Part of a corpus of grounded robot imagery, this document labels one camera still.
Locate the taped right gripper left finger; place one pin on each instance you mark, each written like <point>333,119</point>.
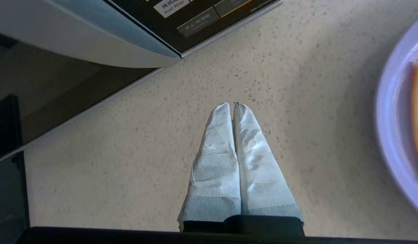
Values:
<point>215,169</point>

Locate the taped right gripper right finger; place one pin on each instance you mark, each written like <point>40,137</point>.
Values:
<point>260,169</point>

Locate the purple plate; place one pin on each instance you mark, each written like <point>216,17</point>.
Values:
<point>392,135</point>

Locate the silver microwave oven body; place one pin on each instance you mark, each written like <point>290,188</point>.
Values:
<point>202,23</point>

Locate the black square mat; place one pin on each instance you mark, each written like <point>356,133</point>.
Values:
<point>8,196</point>

